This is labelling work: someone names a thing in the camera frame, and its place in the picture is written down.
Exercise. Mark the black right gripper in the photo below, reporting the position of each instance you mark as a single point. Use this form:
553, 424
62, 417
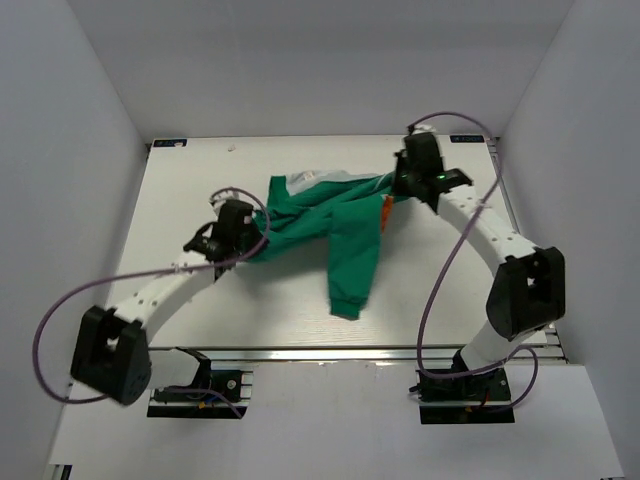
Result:
399, 186

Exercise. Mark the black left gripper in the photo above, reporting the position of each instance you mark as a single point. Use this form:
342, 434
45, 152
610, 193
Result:
255, 235

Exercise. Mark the green jacket with white lining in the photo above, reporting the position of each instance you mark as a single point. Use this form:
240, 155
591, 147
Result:
350, 211

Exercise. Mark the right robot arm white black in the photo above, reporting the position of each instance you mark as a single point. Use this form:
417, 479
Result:
453, 198

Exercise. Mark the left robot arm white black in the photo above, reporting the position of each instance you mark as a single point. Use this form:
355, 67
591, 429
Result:
112, 354

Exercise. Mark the blue label sticker right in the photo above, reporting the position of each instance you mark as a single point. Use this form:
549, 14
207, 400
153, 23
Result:
466, 139

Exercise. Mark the blue label sticker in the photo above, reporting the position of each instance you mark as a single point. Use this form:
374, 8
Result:
169, 143
466, 139

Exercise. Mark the blue label sticker left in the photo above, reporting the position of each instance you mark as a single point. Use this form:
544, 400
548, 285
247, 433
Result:
169, 143

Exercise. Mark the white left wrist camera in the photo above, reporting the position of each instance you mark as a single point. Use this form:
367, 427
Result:
216, 200

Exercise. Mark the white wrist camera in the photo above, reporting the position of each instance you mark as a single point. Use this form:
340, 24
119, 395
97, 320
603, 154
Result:
421, 128
216, 200

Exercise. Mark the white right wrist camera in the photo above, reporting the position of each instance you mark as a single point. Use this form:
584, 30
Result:
421, 128

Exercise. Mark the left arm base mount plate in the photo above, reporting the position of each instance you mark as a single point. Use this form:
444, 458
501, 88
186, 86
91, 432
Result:
188, 384

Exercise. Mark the aluminium table front rail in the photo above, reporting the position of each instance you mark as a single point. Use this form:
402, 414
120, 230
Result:
310, 354

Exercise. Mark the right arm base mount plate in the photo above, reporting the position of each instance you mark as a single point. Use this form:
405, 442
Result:
471, 400

